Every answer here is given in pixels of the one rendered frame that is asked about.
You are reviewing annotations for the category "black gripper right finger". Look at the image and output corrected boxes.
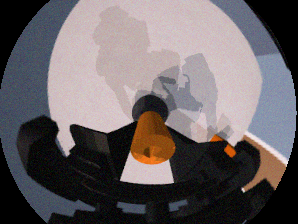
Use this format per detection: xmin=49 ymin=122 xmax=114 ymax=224
xmin=165 ymin=125 xmax=227 ymax=183

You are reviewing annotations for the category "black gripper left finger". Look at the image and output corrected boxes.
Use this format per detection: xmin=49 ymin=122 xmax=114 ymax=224
xmin=69 ymin=121 xmax=138 ymax=180

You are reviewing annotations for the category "orange knob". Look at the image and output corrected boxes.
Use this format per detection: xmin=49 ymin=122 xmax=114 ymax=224
xmin=130 ymin=111 xmax=176 ymax=165

